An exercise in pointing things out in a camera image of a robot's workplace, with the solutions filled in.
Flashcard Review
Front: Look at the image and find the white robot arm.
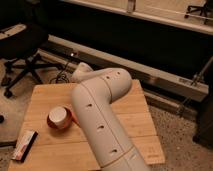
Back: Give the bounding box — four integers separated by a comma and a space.
71, 62, 150, 171

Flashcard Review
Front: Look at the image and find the orange carrot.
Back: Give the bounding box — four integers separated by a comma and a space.
71, 111, 79, 126

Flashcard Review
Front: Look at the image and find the white cup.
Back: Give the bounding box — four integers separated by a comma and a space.
48, 106, 67, 128

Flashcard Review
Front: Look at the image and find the orange bowl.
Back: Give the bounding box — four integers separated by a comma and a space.
47, 106, 72, 130

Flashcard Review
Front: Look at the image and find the black office chair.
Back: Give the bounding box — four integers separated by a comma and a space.
0, 23, 62, 98

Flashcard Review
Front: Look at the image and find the black cable on floor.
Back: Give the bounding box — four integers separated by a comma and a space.
49, 59, 75, 85

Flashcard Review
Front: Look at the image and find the long metal floor rail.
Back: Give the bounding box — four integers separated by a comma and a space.
41, 35, 209, 102

